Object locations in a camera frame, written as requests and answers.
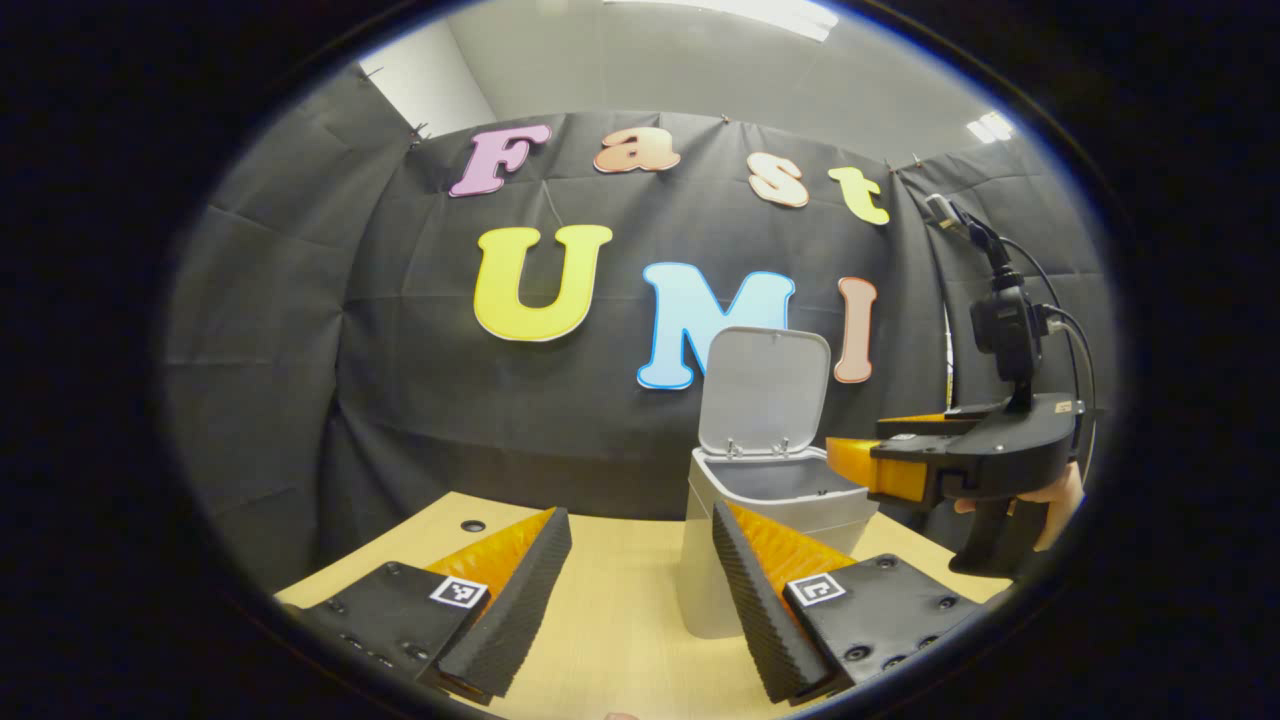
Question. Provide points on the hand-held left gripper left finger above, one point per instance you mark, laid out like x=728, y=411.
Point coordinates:
x=525, y=605

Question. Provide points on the small ceiling light panel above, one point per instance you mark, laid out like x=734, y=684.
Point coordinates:
x=990, y=127

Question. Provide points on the wooden desktop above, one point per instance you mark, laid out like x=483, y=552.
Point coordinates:
x=620, y=600

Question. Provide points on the black backdrop cloth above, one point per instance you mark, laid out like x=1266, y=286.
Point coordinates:
x=450, y=420

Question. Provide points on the white desktop garbage bin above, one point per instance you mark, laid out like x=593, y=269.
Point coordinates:
x=765, y=385

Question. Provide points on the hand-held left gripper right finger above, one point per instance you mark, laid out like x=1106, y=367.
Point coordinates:
x=760, y=610

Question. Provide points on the long ceiling light panel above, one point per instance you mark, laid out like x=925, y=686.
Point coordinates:
x=730, y=12

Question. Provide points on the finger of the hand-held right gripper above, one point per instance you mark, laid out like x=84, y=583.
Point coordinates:
x=850, y=457
x=930, y=425

